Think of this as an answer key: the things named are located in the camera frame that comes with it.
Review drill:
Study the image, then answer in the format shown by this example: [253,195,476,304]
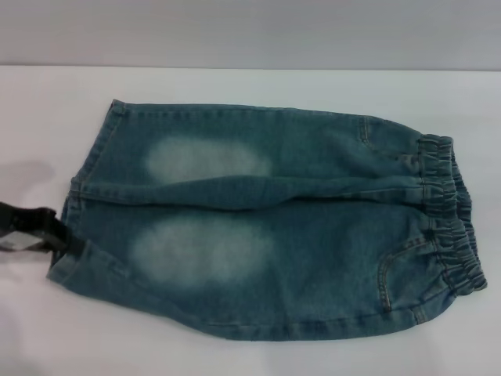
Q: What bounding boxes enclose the blue denim shorts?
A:
[45,97,490,334]

